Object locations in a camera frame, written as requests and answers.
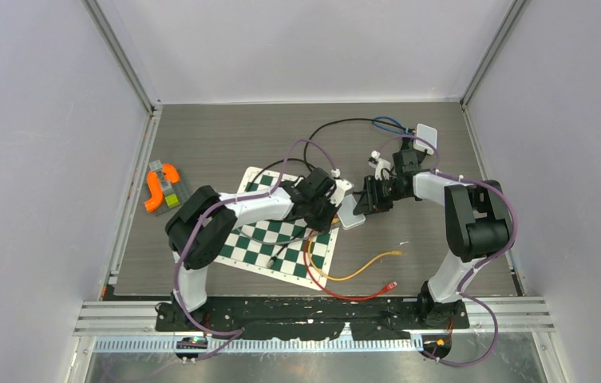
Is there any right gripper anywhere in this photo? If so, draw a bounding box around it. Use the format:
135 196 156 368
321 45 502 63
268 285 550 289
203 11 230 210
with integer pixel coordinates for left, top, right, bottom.
353 176 407 217

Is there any green white chessboard mat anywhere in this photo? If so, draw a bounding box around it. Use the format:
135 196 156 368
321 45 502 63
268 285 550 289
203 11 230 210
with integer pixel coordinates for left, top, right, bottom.
213 167 341 292

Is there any blue ethernet cable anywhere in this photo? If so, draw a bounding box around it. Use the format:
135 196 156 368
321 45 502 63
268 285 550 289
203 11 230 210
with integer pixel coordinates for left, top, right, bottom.
372 116 417 139

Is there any white switch box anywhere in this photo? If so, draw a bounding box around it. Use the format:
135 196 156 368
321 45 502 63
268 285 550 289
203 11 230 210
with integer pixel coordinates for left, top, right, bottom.
337 195 366 231
413 124 438 155

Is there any yellow ethernet cable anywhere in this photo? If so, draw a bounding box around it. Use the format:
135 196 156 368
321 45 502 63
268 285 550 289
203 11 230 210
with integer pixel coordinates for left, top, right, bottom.
306 232 403 282

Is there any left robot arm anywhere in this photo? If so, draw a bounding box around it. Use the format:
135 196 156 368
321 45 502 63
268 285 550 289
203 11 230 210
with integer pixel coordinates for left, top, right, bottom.
165 168 354 330

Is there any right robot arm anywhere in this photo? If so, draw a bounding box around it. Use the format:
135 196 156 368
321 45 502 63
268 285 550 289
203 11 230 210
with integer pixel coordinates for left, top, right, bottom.
354 149 514 328

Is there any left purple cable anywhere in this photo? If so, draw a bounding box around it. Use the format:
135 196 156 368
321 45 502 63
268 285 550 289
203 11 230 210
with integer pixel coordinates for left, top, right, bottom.
172 138 341 361

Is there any red ethernet cable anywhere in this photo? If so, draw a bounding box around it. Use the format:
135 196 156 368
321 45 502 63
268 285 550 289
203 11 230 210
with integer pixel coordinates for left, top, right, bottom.
302 232 399 303

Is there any grey ethernet cable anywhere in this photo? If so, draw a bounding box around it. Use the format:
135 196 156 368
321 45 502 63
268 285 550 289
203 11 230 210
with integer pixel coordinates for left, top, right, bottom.
236 224 317 247

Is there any orange toy on grey plate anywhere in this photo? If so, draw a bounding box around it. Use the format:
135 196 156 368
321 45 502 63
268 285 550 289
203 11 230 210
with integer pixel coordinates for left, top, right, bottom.
143 160 192 215

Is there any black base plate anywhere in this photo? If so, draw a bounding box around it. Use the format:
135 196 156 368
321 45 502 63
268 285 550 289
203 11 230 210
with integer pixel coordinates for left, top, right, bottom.
155 297 469 341

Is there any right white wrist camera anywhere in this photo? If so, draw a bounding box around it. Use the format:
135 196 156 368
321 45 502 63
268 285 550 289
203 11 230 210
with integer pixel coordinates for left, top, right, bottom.
368 150 392 180

